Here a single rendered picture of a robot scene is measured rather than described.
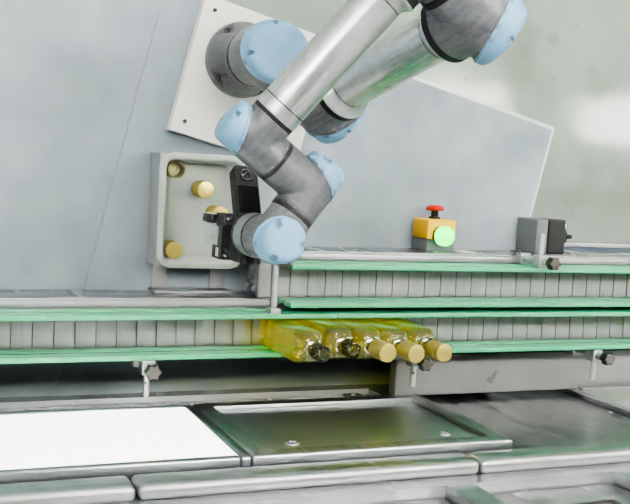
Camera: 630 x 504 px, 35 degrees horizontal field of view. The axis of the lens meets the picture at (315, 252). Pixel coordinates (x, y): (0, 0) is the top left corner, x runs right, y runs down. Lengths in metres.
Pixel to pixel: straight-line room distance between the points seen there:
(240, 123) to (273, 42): 0.33
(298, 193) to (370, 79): 0.29
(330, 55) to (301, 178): 0.20
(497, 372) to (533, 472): 0.59
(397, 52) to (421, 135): 0.55
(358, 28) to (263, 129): 0.21
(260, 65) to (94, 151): 0.39
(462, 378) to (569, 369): 0.28
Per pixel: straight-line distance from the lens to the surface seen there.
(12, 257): 1.98
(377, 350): 1.77
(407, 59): 1.70
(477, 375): 2.21
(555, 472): 1.70
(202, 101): 2.01
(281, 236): 1.54
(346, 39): 1.54
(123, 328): 1.90
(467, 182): 2.29
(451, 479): 1.60
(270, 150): 1.55
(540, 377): 2.31
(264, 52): 1.82
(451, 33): 1.61
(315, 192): 1.58
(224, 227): 1.73
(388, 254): 2.07
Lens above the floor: 2.71
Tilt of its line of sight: 67 degrees down
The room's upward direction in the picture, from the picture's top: 104 degrees clockwise
